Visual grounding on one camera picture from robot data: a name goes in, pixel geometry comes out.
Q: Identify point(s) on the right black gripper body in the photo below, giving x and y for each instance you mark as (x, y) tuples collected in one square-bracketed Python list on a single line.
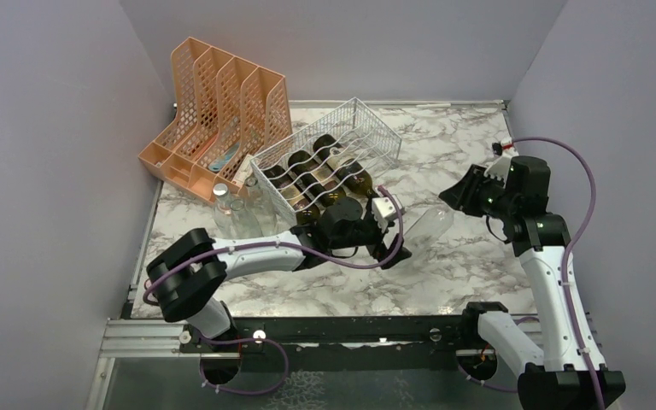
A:
[(496, 200)]

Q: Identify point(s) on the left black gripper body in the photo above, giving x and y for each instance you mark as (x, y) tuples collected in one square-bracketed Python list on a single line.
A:
[(366, 232)]

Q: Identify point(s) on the clear glass bottle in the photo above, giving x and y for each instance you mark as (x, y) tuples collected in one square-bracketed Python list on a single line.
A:
[(254, 215), (224, 217), (428, 229)]

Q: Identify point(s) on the green wine bottle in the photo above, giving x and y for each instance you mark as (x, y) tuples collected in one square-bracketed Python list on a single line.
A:
[(346, 168), (305, 210), (316, 178)]

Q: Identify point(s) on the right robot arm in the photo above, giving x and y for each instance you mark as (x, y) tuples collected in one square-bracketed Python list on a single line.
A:
[(566, 371)]

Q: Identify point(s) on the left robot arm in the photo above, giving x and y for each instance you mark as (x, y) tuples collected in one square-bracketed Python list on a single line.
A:
[(184, 278)]

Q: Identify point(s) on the orange plastic file organizer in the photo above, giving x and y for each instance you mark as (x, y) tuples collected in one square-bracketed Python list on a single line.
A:
[(227, 108)]

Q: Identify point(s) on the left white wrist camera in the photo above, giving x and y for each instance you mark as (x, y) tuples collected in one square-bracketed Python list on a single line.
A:
[(386, 211)]

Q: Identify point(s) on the white wire wine rack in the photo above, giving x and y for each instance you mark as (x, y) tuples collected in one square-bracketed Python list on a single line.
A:
[(355, 126)]

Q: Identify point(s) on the black metal base rail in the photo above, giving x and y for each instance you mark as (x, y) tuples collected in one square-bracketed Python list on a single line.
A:
[(315, 344)]

